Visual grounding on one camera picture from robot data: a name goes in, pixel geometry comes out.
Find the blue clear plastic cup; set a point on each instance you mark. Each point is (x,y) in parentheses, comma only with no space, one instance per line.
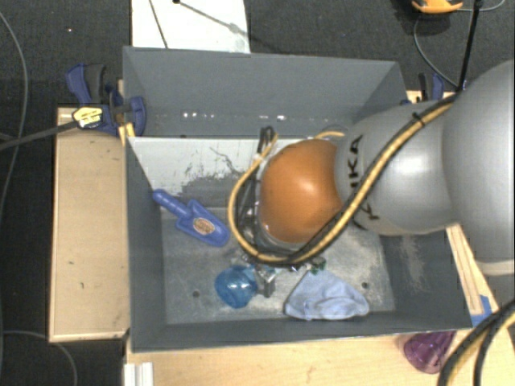
(235,288)

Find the grey metal bin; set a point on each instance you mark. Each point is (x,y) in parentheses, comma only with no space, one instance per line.
(193,95)

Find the blue toy trowel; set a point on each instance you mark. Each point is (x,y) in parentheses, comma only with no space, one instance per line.
(201,223)

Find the light blue cloth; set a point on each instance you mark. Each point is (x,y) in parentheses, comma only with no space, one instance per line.
(326,300)

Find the purple clear plastic cup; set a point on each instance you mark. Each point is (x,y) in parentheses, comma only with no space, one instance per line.
(426,350)

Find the pale wood board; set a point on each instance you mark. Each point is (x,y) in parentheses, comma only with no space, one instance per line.
(88,231)

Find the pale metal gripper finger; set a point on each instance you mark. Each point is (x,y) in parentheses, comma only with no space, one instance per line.
(272,288)
(263,287)

